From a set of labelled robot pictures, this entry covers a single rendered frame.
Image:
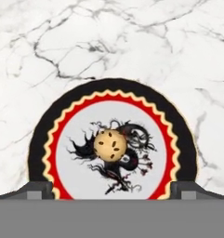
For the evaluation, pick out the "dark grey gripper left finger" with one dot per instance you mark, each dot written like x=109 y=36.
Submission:
x=36 y=189

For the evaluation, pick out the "chocolate chip cookie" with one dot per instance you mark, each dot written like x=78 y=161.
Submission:
x=110 y=145

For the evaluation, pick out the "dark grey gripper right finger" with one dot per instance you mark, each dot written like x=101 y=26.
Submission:
x=186 y=189

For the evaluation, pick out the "black red dragon plate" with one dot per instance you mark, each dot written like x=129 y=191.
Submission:
x=79 y=173

